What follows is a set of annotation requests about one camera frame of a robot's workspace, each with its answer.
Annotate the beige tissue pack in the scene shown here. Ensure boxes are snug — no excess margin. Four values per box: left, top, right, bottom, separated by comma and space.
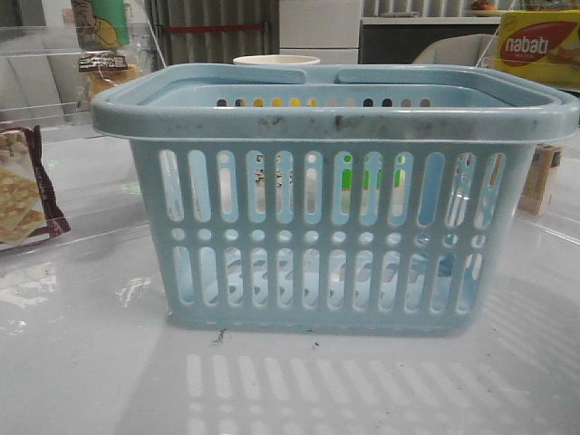
517, 145, 562, 216

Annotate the yellow nabati wafer box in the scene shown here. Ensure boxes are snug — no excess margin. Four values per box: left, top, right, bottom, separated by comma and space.
490, 9, 579, 90

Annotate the white cabinet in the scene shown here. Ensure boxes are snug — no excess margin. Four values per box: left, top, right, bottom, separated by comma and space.
279, 0, 363, 64

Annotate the clear acrylic right shelf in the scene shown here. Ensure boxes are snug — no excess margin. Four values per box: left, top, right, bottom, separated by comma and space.
470, 31, 580, 241

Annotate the clear acrylic shelf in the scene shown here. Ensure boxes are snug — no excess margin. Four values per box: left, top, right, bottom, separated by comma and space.
470, 31, 580, 241
1, 22, 164, 267

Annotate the packaged bread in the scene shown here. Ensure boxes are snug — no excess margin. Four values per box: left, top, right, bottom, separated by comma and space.
78, 52, 141, 100

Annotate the light blue plastic basket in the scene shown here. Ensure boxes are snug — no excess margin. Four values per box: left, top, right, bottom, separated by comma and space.
92, 63, 579, 335

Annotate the cartoon printed snack can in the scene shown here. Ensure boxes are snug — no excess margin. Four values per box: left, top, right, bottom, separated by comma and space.
71, 0, 130, 51

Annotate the brown cracker snack bag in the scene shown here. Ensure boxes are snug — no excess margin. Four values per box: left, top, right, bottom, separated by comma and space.
1, 126, 71, 252

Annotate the beige chair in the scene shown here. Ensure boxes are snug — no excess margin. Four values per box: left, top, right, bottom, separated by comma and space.
413, 34, 497, 66

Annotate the clear acrylic left shelf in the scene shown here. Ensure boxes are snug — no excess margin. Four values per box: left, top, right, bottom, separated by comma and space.
1, 22, 164, 267

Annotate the green white package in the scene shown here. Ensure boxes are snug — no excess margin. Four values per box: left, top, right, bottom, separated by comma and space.
339, 153, 411, 191

